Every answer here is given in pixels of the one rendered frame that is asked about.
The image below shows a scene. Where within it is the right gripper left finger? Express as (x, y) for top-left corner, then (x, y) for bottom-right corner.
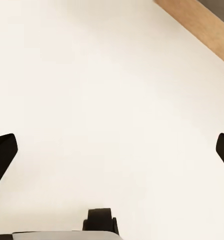
(0, 133), (18, 181)

